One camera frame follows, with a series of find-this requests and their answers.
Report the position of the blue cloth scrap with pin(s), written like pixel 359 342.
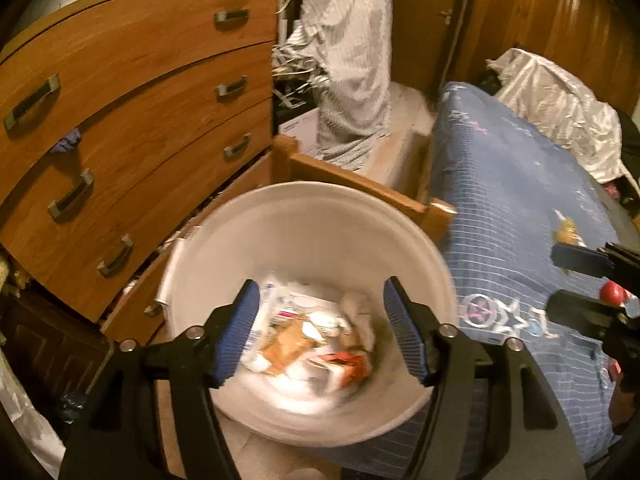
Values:
pixel 67 142

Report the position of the yellow crinkled snack wrapper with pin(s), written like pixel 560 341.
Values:
pixel 567 232

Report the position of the blue checked star bedsheet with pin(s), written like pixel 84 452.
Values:
pixel 500 200

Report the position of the black clothing pile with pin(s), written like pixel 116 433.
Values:
pixel 632 145

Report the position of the red ball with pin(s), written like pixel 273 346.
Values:
pixel 612 294

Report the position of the brown wooden wardrobe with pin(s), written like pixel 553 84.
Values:
pixel 540 10

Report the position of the orange snack wrapper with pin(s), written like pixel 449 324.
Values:
pixel 345 365

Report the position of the beige tissue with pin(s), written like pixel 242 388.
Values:
pixel 357 310

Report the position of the wooden chest of drawers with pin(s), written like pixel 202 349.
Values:
pixel 150 85

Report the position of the white plastic bag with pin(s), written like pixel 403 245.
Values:
pixel 20 410

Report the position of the golden brown snack wrapper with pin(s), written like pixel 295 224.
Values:
pixel 287 345

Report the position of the trash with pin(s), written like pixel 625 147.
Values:
pixel 280 305

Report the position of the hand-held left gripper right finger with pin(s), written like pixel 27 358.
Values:
pixel 407 335

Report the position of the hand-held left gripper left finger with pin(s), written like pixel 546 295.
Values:
pixel 240 330

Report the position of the white cardboard box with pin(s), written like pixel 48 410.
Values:
pixel 300 127

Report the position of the dark wooden cabinet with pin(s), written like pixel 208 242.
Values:
pixel 50 340

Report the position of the white plastic bin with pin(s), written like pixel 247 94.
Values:
pixel 320 240

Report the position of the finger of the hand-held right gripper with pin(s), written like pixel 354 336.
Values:
pixel 580 310
pixel 580 258

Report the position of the tangle of white hangers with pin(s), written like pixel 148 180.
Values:
pixel 295 67

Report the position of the wooden bed footboard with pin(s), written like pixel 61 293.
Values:
pixel 350 185

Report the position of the dark wooden door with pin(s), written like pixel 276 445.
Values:
pixel 425 10

